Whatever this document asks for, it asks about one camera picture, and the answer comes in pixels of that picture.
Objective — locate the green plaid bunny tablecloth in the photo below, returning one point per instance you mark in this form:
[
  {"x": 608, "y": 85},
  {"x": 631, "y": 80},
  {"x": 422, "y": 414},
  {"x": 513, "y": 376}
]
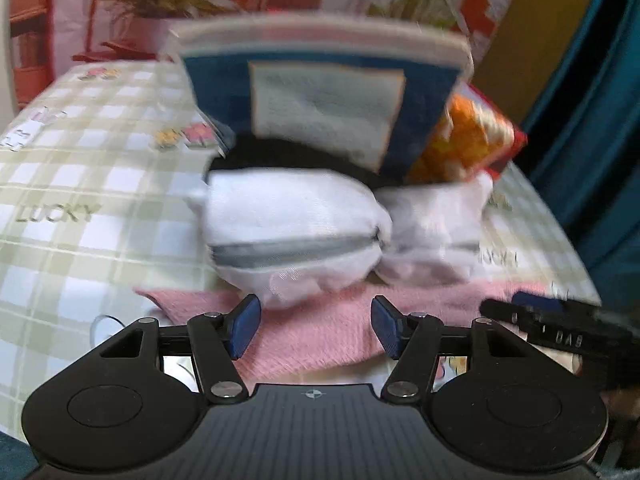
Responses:
[{"x": 94, "y": 221}]

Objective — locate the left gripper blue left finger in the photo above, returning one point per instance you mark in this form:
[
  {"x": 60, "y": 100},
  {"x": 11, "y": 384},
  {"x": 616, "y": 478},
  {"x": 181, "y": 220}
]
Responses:
[{"x": 218, "y": 340}]

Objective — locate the gloved right hand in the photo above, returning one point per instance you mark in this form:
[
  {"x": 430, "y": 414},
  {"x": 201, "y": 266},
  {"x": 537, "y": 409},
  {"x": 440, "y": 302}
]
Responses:
[{"x": 623, "y": 404}]

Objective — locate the navy drawstring pouch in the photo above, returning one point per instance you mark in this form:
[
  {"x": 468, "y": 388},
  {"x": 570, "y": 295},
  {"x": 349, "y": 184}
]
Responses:
[{"x": 368, "y": 89}]

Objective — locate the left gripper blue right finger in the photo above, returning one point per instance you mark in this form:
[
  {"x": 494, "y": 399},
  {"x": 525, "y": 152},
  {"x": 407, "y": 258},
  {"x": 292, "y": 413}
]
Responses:
[{"x": 412, "y": 341}]

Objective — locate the white zippered fabric bag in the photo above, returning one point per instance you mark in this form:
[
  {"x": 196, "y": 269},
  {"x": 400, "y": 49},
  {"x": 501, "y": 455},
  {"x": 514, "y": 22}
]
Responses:
[{"x": 290, "y": 234}]

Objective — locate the orange floral fabric pouch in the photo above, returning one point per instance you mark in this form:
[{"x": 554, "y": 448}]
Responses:
[{"x": 457, "y": 149}]

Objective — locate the black strap band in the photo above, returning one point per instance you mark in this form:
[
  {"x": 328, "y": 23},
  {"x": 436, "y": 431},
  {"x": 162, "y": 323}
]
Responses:
[{"x": 249, "y": 152}]

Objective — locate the red strawberry cardboard box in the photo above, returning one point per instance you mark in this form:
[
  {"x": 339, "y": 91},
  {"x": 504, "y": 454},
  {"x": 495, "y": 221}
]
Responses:
[{"x": 499, "y": 131}]

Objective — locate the pink knitted cloth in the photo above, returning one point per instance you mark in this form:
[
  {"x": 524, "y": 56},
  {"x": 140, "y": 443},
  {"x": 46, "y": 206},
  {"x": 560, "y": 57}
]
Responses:
[{"x": 334, "y": 329}]

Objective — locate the teal curtain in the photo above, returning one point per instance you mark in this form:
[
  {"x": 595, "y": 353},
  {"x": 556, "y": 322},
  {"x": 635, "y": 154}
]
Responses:
[{"x": 583, "y": 148}]

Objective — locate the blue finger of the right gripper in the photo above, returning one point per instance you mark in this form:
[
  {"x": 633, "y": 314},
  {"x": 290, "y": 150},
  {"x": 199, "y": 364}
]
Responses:
[
  {"x": 537, "y": 302},
  {"x": 523, "y": 318}
]

